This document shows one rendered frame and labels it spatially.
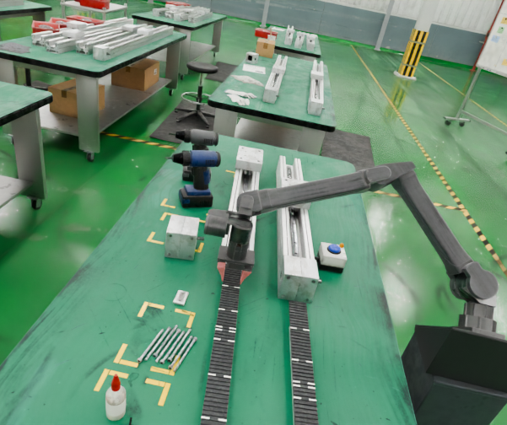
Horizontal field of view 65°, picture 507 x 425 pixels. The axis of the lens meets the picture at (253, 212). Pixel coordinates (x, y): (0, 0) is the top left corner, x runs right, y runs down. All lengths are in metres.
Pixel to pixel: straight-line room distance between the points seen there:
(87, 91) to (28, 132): 0.82
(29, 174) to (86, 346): 1.95
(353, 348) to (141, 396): 0.54
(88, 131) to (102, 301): 2.50
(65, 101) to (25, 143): 1.24
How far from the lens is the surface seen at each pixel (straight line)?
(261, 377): 1.01
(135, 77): 4.91
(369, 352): 1.17
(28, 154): 2.81
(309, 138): 2.97
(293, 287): 1.18
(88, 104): 3.44
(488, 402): 1.29
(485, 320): 1.22
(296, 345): 1.05
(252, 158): 1.72
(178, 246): 1.25
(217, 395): 0.93
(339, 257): 1.34
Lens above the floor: 1.57
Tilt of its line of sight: 30 degrees down
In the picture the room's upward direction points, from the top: 12 degrees clockwise
